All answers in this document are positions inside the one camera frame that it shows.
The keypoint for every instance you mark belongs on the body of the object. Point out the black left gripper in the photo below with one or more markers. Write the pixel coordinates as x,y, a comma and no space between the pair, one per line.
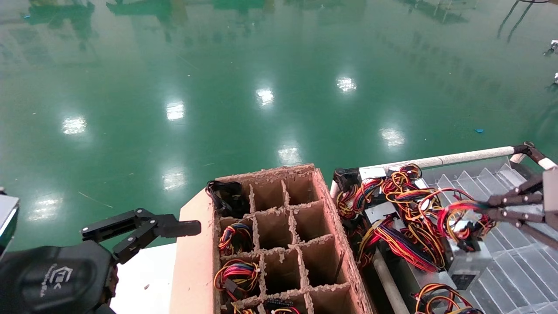
52,279

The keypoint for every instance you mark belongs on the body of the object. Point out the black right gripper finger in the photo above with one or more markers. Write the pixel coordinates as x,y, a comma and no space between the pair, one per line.
518,200
518,216

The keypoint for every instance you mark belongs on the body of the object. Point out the black pipe joint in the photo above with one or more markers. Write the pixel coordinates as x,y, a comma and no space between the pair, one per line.
528,150
345,179

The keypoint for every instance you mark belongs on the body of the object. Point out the clear plastic divider tray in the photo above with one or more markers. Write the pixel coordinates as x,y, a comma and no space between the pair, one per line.
514,270

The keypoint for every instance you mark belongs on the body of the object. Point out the brown cardboard divider box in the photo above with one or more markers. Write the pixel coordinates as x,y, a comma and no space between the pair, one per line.
196,261

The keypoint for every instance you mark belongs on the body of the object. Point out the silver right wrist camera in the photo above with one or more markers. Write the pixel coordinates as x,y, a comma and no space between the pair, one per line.
551,196

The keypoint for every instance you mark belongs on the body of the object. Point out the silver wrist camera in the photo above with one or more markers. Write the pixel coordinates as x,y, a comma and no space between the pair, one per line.
6,218
551,196

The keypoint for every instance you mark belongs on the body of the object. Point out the short white frame pipe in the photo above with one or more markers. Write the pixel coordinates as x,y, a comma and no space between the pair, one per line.
548,163

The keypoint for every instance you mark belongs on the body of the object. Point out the long white frame pipe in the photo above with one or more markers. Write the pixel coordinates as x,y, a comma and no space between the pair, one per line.
457,158

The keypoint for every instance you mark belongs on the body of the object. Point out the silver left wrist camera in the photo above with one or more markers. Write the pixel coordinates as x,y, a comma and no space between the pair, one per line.
6,218

